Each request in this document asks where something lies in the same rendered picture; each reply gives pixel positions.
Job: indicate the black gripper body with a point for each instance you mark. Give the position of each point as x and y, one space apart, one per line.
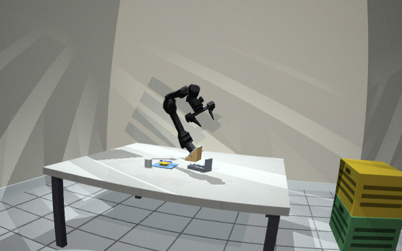
198 110

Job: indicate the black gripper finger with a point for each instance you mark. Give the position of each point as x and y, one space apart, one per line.
193 119
210 109

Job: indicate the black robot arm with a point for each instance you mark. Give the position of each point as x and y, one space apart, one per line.
170 107

